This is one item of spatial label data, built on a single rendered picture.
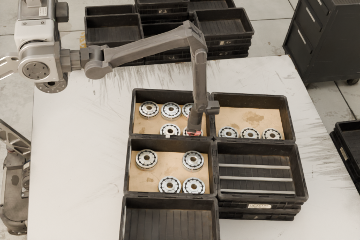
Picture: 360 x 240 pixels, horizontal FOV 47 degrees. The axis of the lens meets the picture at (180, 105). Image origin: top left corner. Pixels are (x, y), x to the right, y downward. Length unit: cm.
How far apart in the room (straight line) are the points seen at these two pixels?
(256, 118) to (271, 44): 183
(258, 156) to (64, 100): 110
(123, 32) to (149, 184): 150
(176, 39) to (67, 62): 39
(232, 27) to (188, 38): 182
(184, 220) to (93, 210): 44
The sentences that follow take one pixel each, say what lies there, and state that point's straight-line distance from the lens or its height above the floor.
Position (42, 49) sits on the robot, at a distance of 154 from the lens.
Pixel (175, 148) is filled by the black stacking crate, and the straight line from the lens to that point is 200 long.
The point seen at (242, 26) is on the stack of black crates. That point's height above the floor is 49.
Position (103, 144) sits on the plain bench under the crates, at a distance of 222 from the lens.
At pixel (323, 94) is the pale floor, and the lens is 370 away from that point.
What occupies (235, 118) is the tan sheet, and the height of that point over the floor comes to 83.
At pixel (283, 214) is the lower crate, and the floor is 76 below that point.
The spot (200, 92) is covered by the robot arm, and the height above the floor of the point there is 121.
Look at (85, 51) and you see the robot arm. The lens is 154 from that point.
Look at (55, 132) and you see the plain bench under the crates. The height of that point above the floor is 70.
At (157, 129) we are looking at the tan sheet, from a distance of 210.
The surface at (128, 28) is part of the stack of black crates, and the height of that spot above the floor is 49.
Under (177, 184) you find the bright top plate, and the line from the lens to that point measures 191.
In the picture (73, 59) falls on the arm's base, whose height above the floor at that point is 148.
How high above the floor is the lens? 252
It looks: 50 degrees down
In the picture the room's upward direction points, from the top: 7 degrees clockwise
